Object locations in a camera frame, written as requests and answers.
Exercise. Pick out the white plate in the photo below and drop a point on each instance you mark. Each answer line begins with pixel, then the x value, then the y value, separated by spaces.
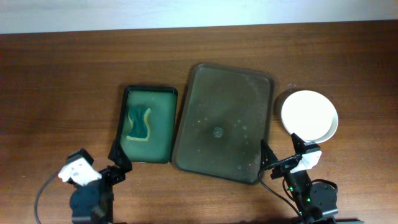
pixel 310 115

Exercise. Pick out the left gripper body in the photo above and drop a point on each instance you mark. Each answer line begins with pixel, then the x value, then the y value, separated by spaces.
pixel 112 175

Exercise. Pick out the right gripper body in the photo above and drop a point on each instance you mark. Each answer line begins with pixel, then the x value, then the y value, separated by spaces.
pixel 283 167

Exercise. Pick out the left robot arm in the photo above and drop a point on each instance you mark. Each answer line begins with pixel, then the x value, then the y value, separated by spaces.
pixel 92 201

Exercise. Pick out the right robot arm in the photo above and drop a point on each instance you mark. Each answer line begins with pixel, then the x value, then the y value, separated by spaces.
pixel 313 201

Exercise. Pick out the large brown serving tray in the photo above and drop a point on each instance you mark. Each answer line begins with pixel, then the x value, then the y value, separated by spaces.
pixel 226 114

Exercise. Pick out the small green water tray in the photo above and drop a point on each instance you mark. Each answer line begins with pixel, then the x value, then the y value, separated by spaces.
pixel 162 100

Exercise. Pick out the green and yellow sponge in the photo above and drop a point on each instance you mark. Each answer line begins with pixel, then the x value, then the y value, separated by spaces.
pixel 139 120

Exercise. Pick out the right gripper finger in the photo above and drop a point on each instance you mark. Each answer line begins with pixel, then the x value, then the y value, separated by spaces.
pixel 298 144
pixel 268 158

